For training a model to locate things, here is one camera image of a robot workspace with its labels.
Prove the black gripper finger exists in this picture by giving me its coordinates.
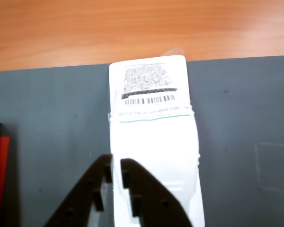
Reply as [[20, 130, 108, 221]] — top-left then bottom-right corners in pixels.
[[120, 158, 194, 227], [44, 154, 114, 227]]

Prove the red paper sheet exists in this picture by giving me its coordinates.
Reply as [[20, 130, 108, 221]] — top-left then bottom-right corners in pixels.
[[0, 136, 11, 209]]

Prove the white packaged sandwich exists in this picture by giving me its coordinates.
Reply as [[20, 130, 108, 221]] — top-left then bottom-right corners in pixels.
[[108, 46, 206, 227]]

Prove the dark gray table mat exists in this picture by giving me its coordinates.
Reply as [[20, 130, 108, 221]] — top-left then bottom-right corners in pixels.
[[0, 63, 114, 227], [186, 55, 284, 227]]

